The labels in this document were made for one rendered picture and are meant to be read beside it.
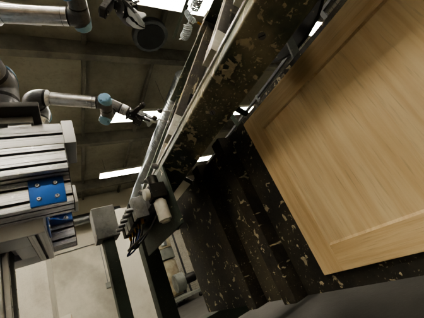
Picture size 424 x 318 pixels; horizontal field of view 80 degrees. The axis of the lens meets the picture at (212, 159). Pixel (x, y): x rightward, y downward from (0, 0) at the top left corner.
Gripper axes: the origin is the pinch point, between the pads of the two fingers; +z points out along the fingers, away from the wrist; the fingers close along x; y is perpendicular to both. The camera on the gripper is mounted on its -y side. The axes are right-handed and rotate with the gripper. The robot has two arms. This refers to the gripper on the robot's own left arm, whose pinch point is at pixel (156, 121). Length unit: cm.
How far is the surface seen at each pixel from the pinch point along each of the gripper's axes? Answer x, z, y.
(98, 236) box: 73, -4, 39
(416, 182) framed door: 124, 52, -73
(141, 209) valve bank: 89, 8, -5
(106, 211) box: 60, -5, 34
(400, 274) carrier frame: 130, 63, -54
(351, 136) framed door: 110, 44, -73
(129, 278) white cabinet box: -87, 62, 335
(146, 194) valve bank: 94, 7, -18
